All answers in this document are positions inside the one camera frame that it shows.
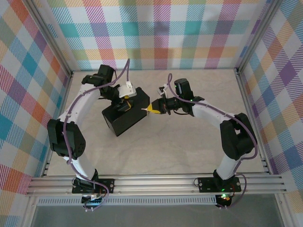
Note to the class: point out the silver key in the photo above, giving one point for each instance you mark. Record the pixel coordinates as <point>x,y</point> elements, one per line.
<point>144,109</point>

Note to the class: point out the black box with painted lid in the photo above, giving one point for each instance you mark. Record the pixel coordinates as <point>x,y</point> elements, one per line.
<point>127,120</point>

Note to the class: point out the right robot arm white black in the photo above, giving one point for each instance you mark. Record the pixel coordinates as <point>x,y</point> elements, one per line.
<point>213,113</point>

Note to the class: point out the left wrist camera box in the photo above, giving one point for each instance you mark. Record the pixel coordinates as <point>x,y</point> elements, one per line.
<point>125,91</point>

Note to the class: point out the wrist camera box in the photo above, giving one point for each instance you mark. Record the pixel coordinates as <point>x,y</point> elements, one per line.
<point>125,91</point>
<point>163,91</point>

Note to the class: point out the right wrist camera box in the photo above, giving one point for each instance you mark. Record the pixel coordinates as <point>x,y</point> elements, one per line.
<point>163,91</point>

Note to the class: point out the long aluminium base rail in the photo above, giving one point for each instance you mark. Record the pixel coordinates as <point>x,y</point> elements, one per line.
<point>154,184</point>

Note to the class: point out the aluminium side rail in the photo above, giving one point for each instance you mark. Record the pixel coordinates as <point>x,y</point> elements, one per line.
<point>252,106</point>

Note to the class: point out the aluminium frame post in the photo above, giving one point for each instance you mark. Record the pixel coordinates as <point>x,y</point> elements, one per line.
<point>47,35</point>
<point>260,35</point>

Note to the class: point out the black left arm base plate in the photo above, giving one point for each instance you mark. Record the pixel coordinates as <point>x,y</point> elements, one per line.
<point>106,185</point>

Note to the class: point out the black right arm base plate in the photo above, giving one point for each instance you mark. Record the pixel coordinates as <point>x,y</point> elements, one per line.
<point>206,184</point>

